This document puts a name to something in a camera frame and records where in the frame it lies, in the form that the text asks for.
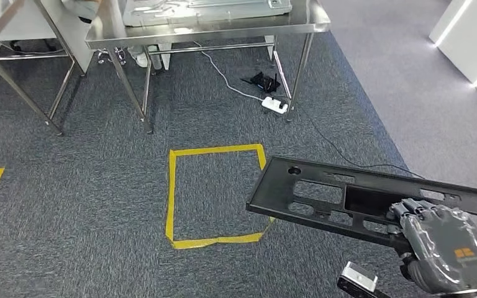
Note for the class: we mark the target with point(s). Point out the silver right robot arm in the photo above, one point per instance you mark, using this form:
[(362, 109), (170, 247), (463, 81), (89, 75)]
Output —
[(413, 271)]

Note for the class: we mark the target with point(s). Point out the yellow floor tape square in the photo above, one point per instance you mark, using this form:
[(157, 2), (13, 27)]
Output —
[(172, 197)]

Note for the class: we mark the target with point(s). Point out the stainless steel workbench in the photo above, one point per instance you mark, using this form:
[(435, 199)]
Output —
[(205, 31)]

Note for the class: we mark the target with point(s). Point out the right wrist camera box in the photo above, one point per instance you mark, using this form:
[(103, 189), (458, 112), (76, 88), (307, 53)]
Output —
[(358, 279)]

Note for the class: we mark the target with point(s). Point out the stainless steel side table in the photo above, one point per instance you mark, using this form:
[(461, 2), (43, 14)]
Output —
[(0, 70)]

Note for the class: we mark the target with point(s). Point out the black plastic panel part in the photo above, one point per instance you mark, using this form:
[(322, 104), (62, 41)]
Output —
[(275, 193)]

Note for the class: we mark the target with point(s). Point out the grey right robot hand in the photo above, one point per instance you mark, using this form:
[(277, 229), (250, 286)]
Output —
[(448, 251)]

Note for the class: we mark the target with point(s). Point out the stamped sheet metal panel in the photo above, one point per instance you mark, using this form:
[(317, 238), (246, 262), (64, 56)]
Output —
[(205, 10)]

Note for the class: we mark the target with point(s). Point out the white lit display block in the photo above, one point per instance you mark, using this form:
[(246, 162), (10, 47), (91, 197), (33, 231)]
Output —
[(465, 41)]

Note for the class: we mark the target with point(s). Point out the seated person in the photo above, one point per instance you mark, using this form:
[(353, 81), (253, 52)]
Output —
[(82, 8)]

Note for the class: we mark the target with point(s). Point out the white power strip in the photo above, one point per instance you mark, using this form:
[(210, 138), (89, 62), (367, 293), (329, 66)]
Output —
[(274, 105)]

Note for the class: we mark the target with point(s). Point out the black router with antennas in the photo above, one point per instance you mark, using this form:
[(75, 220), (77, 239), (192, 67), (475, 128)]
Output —
[(263, 82)]

